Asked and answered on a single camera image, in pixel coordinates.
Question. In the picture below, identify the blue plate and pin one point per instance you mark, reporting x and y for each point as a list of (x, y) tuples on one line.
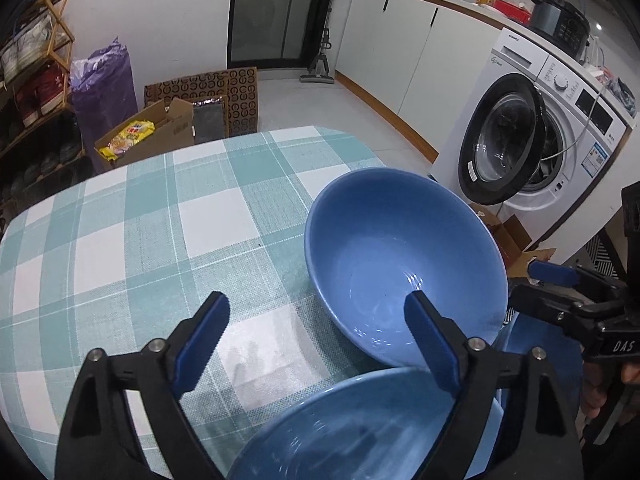
[(540, 360)]

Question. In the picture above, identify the wooden shoe rack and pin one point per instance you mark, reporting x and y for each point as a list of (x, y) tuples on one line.
[(45, 85)]

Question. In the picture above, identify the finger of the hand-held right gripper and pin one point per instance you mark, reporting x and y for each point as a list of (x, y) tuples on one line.
[(545, 305), (550, 272)]

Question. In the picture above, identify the purple trash bag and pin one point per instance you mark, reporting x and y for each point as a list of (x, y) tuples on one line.
[(102, 90)]

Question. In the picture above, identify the dark glass door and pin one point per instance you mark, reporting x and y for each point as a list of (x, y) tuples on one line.
[(280, 10)]

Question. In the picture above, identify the brown patterned doormat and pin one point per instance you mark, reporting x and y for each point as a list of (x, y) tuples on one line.
[(242, 100)]

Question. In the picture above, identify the dark crumpled cloth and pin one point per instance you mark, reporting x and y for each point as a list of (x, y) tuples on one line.
[(624, 95)]

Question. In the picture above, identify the white kitchen cabinets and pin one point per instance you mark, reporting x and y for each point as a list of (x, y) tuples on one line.
[(400, 50)]

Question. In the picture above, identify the blue bowl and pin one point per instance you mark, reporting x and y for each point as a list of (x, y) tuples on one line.
[(380, 240), (350, 430)]

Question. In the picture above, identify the black pressure cooker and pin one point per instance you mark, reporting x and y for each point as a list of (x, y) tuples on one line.
[(555, 20)]

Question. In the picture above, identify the open cardboard box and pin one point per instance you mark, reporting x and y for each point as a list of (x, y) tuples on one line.
[(175, 125)]

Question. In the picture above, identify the red box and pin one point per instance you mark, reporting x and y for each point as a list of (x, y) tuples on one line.
[(511, 10)]

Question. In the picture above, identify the grey stick vacuum cleaner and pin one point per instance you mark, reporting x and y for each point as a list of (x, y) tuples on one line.
[(317, 69)]

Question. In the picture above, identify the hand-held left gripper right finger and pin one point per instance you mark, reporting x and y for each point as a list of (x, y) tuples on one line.
[(430, 347)]

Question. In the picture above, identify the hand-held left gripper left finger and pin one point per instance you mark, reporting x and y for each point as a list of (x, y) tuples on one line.
[(200, 347)]

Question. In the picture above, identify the black white patterned rug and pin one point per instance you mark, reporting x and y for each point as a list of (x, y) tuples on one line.
[(600, 255)]

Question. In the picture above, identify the small cardboard box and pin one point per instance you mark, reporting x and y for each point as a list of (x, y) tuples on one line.
[(515, 240)]

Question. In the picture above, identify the person's right hand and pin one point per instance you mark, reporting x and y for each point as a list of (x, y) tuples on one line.
[(595, 390)]

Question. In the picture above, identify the white washing machine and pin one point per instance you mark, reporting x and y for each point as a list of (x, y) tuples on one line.
[(565, 110)]

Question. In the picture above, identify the yellow snack packet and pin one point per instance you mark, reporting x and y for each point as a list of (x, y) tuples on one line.
[(125, 140)]

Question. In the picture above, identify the teal checked tablecloth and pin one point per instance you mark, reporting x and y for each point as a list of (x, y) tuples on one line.
[(125, 260)]

